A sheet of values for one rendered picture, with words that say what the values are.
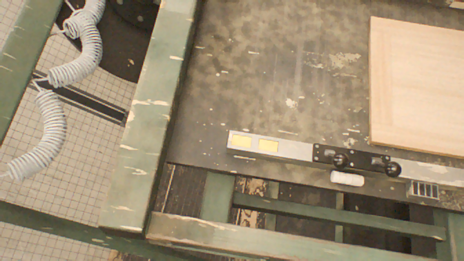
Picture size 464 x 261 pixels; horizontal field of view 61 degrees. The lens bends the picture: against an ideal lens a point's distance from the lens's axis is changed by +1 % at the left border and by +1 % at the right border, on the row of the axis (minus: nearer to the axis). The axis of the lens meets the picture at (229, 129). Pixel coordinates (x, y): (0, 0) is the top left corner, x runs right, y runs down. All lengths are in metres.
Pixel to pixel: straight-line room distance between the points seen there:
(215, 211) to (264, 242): 0.16
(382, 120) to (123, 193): 0.71
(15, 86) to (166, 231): 0.65
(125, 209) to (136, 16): 0.95
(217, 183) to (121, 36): 0.78
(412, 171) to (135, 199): 0.69
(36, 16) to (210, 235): 0.89
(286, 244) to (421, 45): 0.77
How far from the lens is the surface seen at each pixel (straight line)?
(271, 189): 2.17
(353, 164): 1.04
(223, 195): 1.03
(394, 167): 0.95
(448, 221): 1.22
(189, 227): 0.92
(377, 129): 1.15
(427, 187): 1.15
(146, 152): 0.93
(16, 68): 1.33
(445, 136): 1.23
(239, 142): 1.00
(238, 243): 0.92
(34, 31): 1.40
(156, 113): 0.97
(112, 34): 1.57
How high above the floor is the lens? 2.22
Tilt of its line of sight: 32 degrees down
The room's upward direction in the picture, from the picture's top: 64 degrees counter-clockwise
